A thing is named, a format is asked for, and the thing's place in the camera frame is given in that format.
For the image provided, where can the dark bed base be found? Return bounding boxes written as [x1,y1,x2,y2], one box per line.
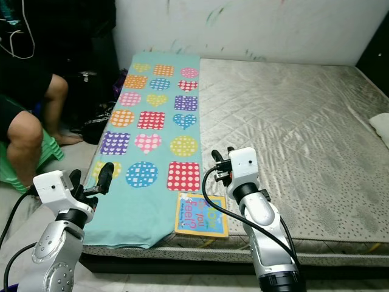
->
[82,246,389,276]

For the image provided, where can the white pillow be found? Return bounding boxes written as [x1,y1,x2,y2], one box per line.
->
[368,113,389,150]

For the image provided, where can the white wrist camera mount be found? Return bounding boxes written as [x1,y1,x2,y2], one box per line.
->
[228,147,259,188]
[33,170,77,210]

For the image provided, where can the teal blanket with colourful shapes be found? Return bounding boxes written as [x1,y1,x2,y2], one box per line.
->
[82,52,204,249]

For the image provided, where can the grey quilted mattress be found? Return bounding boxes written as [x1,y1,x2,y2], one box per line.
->
[97,58,389,253]

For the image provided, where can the stacked green plastic stools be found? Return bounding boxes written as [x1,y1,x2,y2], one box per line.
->
[0,143,64,194]

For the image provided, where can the yellow blue children's book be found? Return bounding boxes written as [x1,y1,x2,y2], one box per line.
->
[174,192,230,238]

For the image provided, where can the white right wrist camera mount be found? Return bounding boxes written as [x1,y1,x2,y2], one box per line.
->
[228,147,259,188]

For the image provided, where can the person in black shorts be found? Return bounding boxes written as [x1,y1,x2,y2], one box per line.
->
[0,61,83,186]

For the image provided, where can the thin white cable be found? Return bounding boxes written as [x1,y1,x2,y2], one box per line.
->
[9,0,37,60]

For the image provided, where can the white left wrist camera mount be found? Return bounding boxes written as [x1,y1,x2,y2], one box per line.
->
[33,170,77,210]

